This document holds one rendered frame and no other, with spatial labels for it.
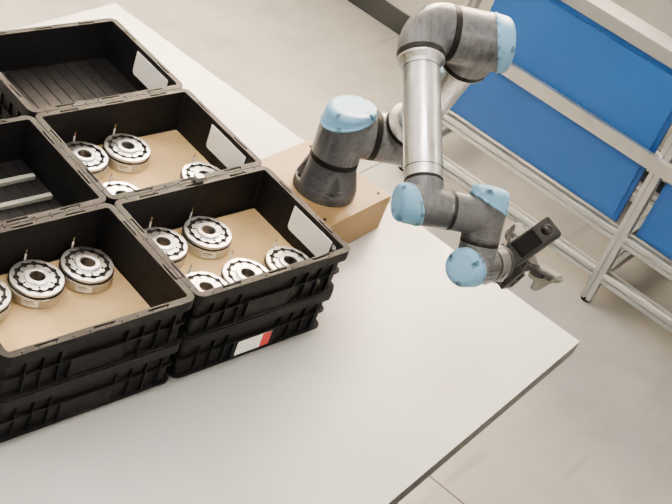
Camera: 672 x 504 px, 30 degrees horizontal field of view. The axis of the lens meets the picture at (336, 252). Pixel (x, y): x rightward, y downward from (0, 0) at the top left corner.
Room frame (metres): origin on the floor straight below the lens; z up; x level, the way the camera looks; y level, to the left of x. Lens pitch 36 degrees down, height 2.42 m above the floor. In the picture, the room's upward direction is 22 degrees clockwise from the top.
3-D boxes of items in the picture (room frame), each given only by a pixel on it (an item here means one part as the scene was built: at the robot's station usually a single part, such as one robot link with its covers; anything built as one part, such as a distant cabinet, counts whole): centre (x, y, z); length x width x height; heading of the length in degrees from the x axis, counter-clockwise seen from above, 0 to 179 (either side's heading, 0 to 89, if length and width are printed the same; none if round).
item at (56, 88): (2.36, 0.69, 0.87); 0.40 x 0.30 x 0.11; 144
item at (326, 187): (2.46, 0.08, 0.85); 0.15 x 0.15 x 0.10
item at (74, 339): (1.69, 0.44, 0.92); 0.40 x 0.30 x 0.02; 144
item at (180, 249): (1.96, 0.33, 0.86); 0.10 x 0.10 x 0.01
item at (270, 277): (2.01, 0.21, 0.92); 0.40 x 0.30 x 0.02; 144
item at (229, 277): (1.97, 0.15, 0.86); 0.10 x 0.10 x 0.01
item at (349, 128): (2.47, 0.08, 0.97); 0.13 x 0.12 x 0.14; 112
